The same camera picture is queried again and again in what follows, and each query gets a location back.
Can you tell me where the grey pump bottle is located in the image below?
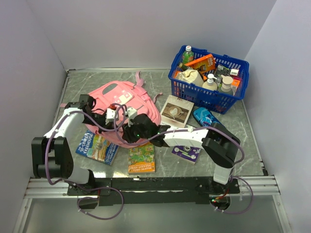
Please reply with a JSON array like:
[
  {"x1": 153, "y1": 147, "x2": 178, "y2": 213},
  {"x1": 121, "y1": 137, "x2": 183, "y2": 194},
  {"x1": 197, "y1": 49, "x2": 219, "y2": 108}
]
[{"x1": 218, "y1": 75, "x2": 233, "y2": 96}]

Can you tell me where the blue shark pencil case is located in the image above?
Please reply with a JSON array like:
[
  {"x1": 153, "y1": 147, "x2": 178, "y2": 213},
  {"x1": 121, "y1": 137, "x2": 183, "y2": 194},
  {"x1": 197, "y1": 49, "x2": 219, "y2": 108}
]
[{"x1": 192, "y1": 107, "x2": 222, "y2": 126}]

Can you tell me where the white coffee cover book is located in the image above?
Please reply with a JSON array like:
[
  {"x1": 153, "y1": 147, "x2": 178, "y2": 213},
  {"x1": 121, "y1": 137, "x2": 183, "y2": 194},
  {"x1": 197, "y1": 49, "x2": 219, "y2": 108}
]
[{"x1": 160, "y1": 95, "x2": 194, "y2": 128}]

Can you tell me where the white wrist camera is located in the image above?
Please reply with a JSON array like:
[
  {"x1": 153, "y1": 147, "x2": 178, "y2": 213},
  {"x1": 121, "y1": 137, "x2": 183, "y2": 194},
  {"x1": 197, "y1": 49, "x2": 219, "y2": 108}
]
[
  {"x1": 105, "y1": 104, "x2": 118, "y2": 125},
  {"x1": 125, "y1": 107, "x2": 138, "y2": 127}
]

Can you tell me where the dark green packet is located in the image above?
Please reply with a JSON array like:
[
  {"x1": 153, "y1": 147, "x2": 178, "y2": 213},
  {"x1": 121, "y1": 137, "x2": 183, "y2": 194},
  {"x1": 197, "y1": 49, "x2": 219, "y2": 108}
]
[{"x1": 214, "y1": 64, "x2": 231, "y2": 77}]

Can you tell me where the green drink bottle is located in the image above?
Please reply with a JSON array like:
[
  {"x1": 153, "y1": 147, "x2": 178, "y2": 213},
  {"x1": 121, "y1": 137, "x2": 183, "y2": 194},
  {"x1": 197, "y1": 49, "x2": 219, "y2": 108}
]
[{"x1": 182, "y1": 46, "x2": 194, "y2": 64}]

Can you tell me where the orange treehouse book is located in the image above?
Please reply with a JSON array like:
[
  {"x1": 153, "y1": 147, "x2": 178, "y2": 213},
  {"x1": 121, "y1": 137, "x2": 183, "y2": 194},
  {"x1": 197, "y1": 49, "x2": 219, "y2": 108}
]
[{"x1": 128, "y1": 143, "x2": 156, "y2": 175}]

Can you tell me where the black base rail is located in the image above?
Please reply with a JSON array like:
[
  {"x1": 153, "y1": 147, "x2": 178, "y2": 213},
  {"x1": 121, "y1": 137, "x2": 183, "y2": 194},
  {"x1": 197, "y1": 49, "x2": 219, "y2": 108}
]
[{"x1": 67, "y1": 176, "x2": 240, "y2": 206}]

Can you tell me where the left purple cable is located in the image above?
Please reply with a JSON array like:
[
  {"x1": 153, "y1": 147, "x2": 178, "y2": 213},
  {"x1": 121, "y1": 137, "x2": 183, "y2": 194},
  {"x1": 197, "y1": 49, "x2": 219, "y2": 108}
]
[{"x1": 45, "y1": 103, "x2": 127, "y2": 221}]

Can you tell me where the orange box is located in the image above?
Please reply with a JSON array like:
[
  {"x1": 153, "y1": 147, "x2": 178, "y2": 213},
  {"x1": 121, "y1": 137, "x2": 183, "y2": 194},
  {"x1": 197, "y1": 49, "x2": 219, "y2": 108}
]
[{"x1": 186, "y1": 53, "x2": 216, "y2": 74}]

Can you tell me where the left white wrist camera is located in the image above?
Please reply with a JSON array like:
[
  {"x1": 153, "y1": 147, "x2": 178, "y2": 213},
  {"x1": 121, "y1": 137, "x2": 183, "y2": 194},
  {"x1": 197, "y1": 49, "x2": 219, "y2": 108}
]
[{"x1": 105, "y1": 104, "x2": 118, "y2": 125}]

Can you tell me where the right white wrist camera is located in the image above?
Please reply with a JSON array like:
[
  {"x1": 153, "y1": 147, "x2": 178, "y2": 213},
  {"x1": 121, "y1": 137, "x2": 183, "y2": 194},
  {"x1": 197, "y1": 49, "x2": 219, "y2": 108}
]
[{"x1": 125, "y1": 107, "x2": 138, "y2": 127}]

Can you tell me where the purple book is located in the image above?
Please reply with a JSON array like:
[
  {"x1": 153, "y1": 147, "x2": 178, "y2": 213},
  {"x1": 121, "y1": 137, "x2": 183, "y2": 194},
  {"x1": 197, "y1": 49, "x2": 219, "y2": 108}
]
[{"x1": 172, "y1": 146, "x2": 201, "y2": 165}]

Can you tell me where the blue treehouse book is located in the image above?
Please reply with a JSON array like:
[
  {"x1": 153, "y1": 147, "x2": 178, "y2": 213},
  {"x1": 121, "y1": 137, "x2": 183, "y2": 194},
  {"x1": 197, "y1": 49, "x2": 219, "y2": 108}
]
[{"x1": 75, "y1": 130, "x2": 119, "y2": 166}]

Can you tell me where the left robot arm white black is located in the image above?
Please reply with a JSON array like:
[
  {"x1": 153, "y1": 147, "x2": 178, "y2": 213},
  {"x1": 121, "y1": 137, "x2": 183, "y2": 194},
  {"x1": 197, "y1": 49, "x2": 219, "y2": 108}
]
[{"x1": 31, "y1": 94, "x2": 113, "y2": 195}]

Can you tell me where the beige crumpled bag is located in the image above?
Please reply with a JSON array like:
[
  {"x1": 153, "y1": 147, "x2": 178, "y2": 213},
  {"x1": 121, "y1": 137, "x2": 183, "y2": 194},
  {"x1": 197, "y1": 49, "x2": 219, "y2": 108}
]
[{"x1": 174, "y1": 69, "x2": 204, "y2": 87}]

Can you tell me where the small orange packet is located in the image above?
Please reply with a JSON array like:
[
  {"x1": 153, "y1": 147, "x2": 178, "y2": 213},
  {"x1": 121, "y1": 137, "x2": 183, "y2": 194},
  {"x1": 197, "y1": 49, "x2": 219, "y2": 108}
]
[{"x1": 231, "y1": 79, "x2": 241, "y2": 95}]

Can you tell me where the pink student backpack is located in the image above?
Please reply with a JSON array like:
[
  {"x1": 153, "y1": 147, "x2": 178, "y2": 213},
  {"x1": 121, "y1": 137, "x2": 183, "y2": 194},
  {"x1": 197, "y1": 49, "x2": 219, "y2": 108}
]
[{"x1": 85, "y1": 72, "x2": 161, "y2": 148}]

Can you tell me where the blue plastic basket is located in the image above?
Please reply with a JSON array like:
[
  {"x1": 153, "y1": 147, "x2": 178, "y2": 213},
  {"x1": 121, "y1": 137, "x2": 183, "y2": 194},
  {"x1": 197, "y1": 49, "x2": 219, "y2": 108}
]
[{"x1": 168, "y1": 45, "x2": 249, "y2": 114}]

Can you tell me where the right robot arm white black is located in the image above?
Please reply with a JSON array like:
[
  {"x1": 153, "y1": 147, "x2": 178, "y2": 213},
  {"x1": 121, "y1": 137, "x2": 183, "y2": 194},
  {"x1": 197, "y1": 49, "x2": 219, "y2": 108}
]
[{"x1": 120, "y1": 114, "x2": 245, "y2": 193}]

